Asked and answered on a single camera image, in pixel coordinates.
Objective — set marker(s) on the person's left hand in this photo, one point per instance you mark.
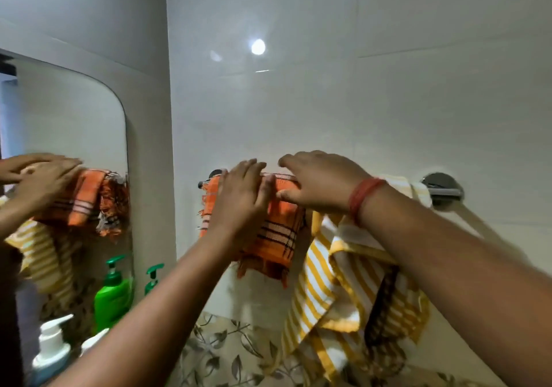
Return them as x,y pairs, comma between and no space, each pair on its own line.
239,210

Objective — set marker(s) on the person's right hand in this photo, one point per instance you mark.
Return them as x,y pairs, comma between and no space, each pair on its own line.
323,184

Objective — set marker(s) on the person's left thumb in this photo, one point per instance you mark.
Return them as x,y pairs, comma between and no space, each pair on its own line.
269,192

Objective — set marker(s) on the person's right thumb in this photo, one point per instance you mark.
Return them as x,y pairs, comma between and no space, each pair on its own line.
288,196

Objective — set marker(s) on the orange checked towel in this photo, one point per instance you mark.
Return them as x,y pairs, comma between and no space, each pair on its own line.
278,235

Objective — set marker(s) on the person's right forearm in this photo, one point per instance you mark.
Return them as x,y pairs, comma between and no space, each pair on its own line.
457,279

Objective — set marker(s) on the person's left forearm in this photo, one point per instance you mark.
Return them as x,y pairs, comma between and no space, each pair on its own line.
164,309

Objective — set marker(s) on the red thread wristband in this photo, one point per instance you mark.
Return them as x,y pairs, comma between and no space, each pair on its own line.
364,197

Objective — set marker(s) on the yellow white striped towel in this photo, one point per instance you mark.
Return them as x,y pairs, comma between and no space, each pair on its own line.
327,289

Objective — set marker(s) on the green pump bottle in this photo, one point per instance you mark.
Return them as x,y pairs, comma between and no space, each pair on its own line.
152,285

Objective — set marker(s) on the chrome towel bar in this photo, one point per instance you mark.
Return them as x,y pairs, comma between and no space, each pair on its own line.
440,186

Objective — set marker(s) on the leaf patterned cloth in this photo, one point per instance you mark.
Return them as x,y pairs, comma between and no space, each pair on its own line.
224,356

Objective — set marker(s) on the white pump bottle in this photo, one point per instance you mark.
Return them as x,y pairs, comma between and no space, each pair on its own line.
92,340

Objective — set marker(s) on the wall mirror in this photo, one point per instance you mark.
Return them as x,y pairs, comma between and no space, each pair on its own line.
64,110

